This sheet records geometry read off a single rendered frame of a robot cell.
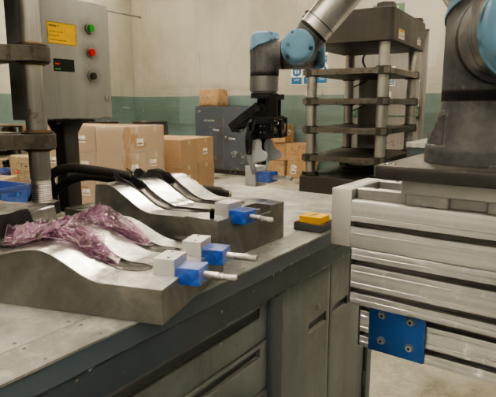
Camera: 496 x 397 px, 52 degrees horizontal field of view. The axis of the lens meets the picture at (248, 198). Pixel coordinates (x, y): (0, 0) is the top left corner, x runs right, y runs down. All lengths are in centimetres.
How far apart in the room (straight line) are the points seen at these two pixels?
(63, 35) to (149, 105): 832
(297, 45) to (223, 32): 794
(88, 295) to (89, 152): 449
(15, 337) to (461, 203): 64
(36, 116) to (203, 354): 89
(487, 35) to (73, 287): 65
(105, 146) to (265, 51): 391
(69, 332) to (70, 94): 117
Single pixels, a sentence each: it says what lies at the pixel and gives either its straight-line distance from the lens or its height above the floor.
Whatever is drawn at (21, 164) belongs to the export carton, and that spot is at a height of 45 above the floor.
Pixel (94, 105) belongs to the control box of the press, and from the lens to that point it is 189.
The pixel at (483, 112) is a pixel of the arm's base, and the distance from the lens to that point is 72.
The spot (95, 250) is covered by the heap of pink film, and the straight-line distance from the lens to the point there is 87.
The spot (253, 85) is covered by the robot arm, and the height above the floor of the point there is 117.
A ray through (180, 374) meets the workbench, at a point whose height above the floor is 62.
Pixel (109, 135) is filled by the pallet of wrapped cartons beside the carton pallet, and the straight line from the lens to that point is 507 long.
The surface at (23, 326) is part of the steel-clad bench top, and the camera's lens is 83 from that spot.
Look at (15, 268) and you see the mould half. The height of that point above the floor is 86.
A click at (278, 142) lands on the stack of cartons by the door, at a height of 56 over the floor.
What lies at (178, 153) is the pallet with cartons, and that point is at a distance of 575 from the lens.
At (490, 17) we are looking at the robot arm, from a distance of 58.
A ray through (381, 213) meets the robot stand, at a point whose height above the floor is 96.
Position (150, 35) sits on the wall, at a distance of 1015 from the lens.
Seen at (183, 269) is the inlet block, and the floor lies 87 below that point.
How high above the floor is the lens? 112
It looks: 10 degrees down
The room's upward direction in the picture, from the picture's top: straight up
